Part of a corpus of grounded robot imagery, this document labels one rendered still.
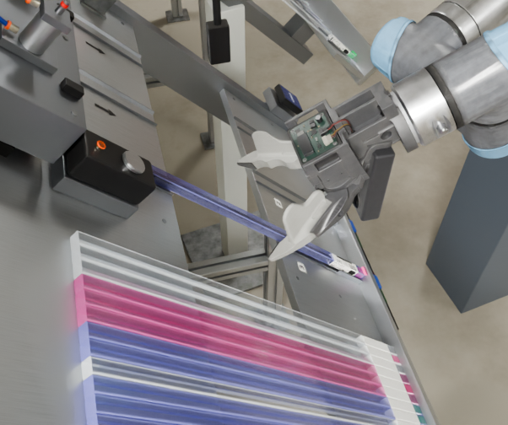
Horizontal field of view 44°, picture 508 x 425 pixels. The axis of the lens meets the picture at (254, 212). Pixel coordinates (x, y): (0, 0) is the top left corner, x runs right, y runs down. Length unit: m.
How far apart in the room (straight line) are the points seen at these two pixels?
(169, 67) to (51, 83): 0.43
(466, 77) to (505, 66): 0.04
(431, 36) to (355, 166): 0.23
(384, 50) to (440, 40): 0.07
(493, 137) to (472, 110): 0.09
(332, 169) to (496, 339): 1.19
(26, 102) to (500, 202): 1.17
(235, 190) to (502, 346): 0.81
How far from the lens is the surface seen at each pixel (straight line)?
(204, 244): 1.84
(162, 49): 0.93
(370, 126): 0.67
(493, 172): 1.48
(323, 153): 0.65
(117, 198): 0.57
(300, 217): 0.67
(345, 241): 0.97
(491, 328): 1.82
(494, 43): 0.69
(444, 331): 1.77
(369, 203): 0.75
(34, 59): 0.54
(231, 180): 1.51
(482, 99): 0.68
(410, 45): 0.83
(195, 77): 0.97
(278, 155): 0.75
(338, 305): 0.83
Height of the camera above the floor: 1.50
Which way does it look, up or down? 51 degrees down
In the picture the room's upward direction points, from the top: straight up
